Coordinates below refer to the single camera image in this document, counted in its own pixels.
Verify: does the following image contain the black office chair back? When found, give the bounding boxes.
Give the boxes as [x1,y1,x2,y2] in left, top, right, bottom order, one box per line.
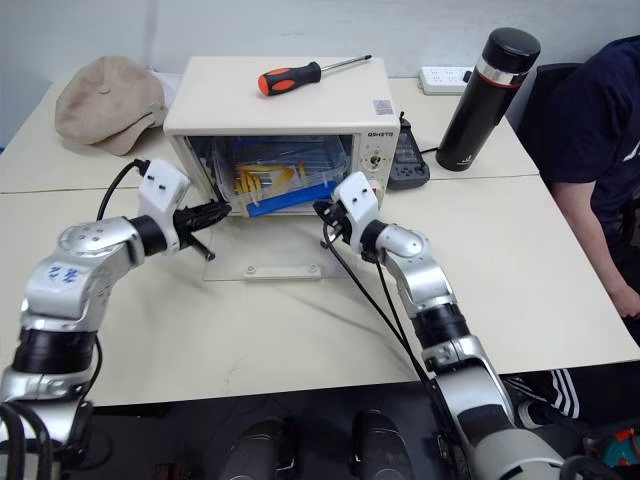
[503,61,584,132]

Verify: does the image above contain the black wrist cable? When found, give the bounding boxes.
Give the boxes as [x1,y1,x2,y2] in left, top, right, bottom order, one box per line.
[372,257,435,376]
[322,222,437,396]
[96,158,152,222]

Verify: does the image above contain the beige flat cap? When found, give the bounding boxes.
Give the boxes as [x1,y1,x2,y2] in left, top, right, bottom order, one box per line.
[54,55,168,157]

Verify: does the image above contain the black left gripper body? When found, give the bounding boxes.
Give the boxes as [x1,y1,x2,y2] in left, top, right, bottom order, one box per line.
[172,205,205,250]

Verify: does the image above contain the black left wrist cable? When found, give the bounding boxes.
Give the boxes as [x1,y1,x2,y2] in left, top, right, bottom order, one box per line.
[96,158,152,222]

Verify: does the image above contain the teal orange tool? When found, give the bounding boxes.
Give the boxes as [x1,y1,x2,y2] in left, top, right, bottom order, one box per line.
[581,428,640,472]

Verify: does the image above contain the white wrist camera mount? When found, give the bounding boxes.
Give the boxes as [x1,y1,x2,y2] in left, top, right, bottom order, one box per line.
[330,171,380,252]
[137,158,193,252]

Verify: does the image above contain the dark rounded shape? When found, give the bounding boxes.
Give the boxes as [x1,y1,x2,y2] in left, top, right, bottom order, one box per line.
[348,409,417,480]
[218,416,302,480]

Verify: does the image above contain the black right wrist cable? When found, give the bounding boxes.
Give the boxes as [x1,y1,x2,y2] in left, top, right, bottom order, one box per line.
[372,257,435,376]
[322,222,437,396]

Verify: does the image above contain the white oven door handle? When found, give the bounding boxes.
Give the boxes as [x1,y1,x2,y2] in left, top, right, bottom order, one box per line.
[242,265,322,279]

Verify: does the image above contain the person's bare hand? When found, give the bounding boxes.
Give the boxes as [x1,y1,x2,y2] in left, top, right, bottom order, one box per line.
[616,286,640,322]

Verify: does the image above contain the white sneaker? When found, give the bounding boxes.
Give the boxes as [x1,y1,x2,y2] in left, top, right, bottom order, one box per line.
[516,398,552,430]

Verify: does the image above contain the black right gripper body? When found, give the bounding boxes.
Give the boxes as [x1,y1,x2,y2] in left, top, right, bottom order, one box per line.
[319,198,352,246]

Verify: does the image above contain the clear blue-lidded food container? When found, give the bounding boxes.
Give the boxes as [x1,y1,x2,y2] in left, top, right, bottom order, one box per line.
[209,136,354,220]

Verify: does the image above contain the black handheld controller device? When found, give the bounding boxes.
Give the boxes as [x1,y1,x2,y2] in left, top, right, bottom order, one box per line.
[388,118,433,192]

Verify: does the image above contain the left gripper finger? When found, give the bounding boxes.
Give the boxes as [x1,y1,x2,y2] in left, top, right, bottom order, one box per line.
[196,200,233,229]
[188,234,217,263]

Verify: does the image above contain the cream toaster oven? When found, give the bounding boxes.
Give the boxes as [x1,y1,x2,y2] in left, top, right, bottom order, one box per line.
[163,55,402,222]

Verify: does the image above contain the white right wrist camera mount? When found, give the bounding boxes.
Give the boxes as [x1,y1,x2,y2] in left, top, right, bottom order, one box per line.
[330,171,380,252]

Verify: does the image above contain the person's navy shirt torso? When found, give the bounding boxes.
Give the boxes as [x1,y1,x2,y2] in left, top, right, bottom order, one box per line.
[516,36,640,227]

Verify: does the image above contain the white power strip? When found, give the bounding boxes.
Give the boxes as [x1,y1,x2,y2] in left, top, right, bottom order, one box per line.
[418,65,476,97]

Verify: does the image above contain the black shoulder cable bundle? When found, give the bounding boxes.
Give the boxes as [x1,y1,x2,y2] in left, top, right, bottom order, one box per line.
[0,399,66,480]

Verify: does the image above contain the yellow food pieces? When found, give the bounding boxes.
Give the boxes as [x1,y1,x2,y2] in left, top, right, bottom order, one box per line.
[233,161,297,197]

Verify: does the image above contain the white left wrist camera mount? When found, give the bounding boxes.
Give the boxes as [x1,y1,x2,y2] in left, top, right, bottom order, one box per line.
[137,158,193,252]

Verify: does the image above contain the clear glass oven door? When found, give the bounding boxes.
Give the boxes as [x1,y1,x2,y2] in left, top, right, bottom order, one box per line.
[201,213,335,284]

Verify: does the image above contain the black thermos bottle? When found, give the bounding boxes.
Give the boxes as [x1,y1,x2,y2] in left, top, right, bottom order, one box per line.
[435,26,543,173]

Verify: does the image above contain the black white-striped trouser leg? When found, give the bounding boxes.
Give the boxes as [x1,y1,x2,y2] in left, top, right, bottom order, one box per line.
[502,367,640,432]

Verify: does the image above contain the orange black handled screwdriver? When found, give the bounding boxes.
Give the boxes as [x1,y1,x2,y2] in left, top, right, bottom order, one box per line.
[257,54,373,98]

